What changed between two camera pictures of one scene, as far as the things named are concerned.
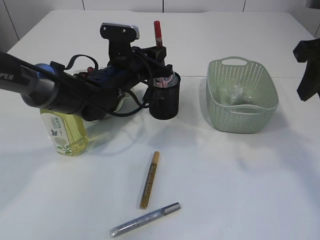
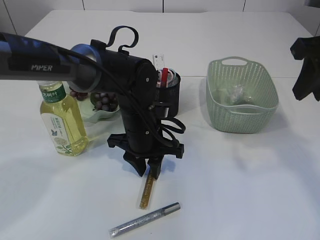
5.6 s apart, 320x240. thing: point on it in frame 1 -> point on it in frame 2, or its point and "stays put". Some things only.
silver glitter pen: (120, 229) stays put
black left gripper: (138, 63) -> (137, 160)
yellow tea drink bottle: (68, 132) stays put
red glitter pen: (158, 33) -> (164, 77)
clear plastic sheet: (235, 94) stays put
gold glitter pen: (146, 192) stays put
